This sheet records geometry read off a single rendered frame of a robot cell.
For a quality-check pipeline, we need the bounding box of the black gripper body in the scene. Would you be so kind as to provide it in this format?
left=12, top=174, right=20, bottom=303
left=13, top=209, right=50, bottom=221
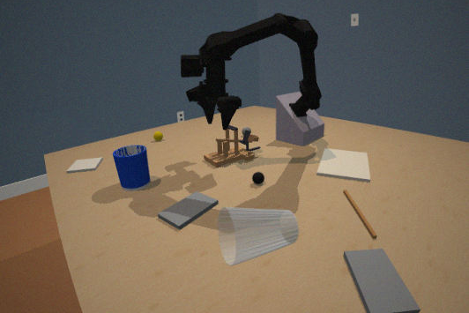
left=198, top=76, right=242, bottom=108

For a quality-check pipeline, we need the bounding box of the yellow ball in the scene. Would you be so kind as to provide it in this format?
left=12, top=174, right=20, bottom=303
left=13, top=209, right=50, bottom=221
left=154, top=131, right=163, bottom=141

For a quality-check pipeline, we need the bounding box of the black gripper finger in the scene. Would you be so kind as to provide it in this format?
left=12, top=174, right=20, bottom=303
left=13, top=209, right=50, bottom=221
left=217, top=107, right=239, bottom=130
left=197, top=101, right=216, bottom=124

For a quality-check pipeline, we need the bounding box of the cream flat square pad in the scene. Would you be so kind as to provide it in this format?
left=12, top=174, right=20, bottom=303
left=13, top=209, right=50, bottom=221
left=317, top=148, right=370, bottom=183

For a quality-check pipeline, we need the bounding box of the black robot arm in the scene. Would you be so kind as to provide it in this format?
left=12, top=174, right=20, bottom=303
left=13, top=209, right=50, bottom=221
left=181, top=13, right=322, bottom=117

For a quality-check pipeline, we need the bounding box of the black ball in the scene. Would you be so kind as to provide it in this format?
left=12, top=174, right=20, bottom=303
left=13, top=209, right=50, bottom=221
left=252, top=172, right=264, bottom=184

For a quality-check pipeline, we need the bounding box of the beige flat square plate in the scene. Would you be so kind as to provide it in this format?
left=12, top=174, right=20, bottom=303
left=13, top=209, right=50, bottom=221
left=67, top=157, right=103, bottom=174

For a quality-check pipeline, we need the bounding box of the blue cup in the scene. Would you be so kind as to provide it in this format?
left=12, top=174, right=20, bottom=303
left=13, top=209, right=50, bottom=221
left=113, top=145, right=151, bottom=191

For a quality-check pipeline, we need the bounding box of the brown wooden rod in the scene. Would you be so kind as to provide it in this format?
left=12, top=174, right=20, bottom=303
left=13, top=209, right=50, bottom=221
left=344, top=190, right=377, bottom=239

